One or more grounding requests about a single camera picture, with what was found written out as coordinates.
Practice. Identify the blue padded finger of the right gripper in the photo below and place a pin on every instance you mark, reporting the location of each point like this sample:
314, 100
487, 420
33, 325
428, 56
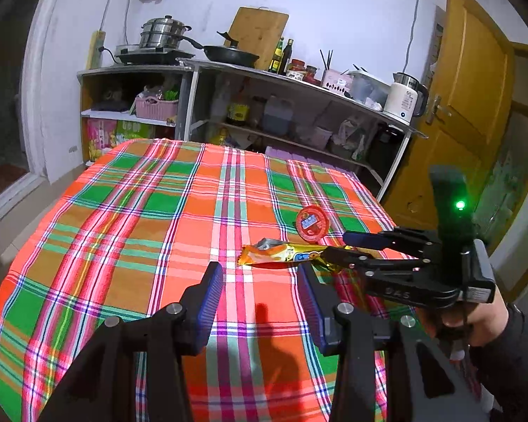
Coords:
408, 241

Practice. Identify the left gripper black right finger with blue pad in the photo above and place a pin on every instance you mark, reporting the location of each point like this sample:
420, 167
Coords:
421, 383

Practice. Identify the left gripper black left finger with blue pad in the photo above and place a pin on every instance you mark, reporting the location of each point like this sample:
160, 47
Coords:
100, 383

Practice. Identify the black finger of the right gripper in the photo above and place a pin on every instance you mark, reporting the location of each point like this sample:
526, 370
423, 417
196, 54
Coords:
357, 260

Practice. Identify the orange gold candy wrapper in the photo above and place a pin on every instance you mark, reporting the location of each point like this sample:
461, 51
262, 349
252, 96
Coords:
271, 251

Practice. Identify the person's dark sleeve forearm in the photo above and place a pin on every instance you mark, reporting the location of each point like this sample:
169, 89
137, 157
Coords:
502, 366

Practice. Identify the metal kitchen shelf rack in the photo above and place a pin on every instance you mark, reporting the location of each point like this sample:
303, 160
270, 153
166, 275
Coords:
250, 109

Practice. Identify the person's right hand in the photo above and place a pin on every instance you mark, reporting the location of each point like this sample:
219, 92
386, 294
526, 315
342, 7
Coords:
485, 322

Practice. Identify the white electric kettle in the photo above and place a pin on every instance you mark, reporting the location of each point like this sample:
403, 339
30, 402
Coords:
407, 98

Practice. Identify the clear plastic container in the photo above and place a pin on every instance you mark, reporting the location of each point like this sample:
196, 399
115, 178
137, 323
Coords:
368, 90

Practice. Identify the plaid tablecloth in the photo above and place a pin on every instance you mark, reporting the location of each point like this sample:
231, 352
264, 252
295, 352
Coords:
141, 225

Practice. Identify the purple storage box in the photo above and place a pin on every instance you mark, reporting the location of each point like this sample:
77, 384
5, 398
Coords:
283, 155

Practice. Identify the pink utensil holder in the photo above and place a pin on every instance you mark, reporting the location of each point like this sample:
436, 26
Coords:
336, 82

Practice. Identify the yellow wooden door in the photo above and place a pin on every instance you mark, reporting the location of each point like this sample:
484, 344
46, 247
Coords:
464, 124

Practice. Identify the red lid jar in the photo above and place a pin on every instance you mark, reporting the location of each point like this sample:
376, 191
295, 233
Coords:
296, 69

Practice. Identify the green oil bottle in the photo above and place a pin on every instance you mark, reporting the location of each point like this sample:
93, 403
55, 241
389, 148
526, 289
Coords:
277, 57

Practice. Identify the dark sauce bottle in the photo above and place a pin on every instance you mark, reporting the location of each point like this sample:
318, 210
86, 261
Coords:
286, 57

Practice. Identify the black frying pan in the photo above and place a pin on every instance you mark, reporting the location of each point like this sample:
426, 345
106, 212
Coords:
226, 54

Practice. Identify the wooden cutting board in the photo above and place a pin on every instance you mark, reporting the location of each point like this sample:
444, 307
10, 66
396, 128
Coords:
258, 31

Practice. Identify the pink plastic basket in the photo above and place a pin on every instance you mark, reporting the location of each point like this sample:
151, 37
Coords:
155, 109

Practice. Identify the wooden side cabinet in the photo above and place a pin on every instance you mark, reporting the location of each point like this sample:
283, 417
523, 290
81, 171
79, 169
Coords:
107, 105

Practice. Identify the black induction cooker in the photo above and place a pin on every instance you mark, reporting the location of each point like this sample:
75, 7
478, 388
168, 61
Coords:
149, 56

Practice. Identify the steel steamer pot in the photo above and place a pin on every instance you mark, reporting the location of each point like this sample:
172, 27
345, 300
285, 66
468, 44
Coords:
162, 32

